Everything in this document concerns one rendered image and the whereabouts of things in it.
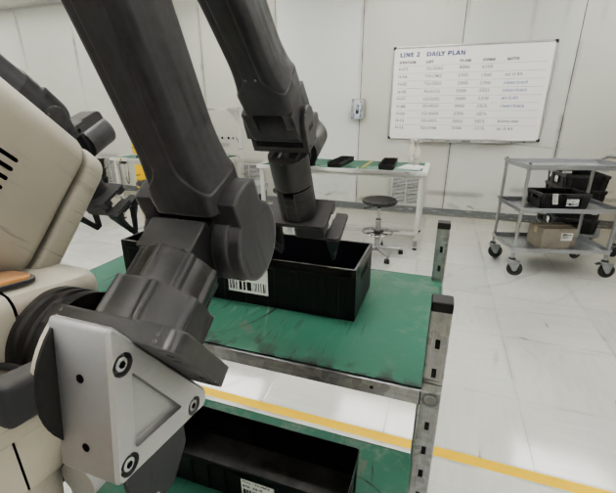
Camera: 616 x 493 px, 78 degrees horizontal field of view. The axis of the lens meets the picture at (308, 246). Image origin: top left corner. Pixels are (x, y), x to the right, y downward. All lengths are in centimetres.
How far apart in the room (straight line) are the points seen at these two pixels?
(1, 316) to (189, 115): 19
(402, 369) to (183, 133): 51
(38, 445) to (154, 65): 37
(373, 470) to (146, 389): 107
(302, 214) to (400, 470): 94
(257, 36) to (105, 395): 33
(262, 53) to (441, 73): 499
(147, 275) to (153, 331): 6
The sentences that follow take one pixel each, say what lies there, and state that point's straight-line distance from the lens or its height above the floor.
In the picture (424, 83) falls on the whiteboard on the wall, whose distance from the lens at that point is 537.
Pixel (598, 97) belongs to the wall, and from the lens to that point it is 561.
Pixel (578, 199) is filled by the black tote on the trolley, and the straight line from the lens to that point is 388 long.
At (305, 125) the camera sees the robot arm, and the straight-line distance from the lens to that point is 49.
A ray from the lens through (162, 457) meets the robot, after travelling 57.
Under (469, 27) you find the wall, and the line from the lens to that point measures 546.
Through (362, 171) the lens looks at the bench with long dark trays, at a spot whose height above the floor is 78.
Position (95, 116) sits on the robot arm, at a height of 134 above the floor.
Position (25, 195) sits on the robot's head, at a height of 129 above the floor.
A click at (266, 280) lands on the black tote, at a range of 81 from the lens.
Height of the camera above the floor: 135
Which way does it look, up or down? 20 degrees down
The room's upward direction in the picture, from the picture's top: straight up
